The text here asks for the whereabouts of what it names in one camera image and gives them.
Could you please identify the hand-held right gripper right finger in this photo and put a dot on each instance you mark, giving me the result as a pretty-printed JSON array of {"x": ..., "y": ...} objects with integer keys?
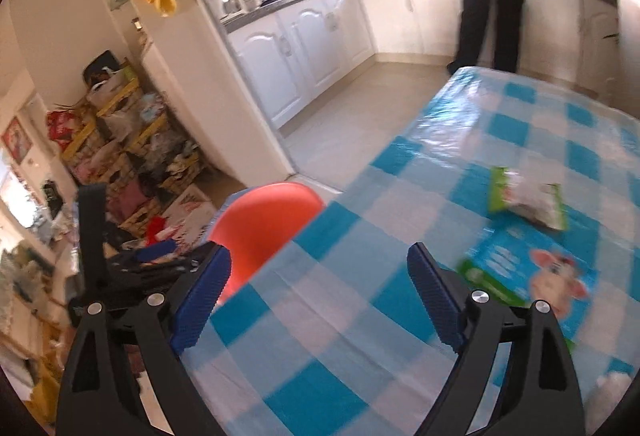
[{"x": 435, "y": 301}]

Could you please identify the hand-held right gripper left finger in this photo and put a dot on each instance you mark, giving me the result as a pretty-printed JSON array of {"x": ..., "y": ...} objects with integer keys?
[{"x": 200, "y": 301}]

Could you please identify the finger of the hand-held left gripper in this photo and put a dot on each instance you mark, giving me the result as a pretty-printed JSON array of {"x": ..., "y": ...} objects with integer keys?
[
  {"x": 155, "y": 252},
  {"x": 170, "y": 273}
]

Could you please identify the white cardboard box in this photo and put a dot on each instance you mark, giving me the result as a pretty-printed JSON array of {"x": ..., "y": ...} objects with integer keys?
[{"x": 192, "y": 211}]

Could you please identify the blue cartoon print carton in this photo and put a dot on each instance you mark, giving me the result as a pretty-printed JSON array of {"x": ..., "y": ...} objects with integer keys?
[{"x": 505, "y": 256}]

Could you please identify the blue white checkered tablecloth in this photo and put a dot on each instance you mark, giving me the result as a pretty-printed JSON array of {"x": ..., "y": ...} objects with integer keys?
[{"x": 350, "y": 316}]

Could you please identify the orange plastic chair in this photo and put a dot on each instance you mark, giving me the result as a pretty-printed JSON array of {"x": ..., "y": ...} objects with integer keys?
[{"x": 260, "y": 226}]

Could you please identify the cluttered yellow storage rack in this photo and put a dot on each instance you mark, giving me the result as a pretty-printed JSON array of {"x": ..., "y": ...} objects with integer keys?
[{"x": 125, "y": 141}]

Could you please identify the green snack packet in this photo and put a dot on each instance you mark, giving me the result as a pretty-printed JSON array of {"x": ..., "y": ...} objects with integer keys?
[{"x": 530, "y": 196}]

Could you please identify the yellow bag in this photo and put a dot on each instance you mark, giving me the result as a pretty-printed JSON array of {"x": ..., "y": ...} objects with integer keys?
[{"x": 49, "y": 391}]

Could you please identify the white base cabinets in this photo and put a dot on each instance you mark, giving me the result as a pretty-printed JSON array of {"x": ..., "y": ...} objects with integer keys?
[{"x": 310, "y": 46}]

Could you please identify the red framed wall picture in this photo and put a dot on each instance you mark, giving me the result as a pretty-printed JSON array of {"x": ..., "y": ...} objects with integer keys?
[{"x": 17, "y": 140}]

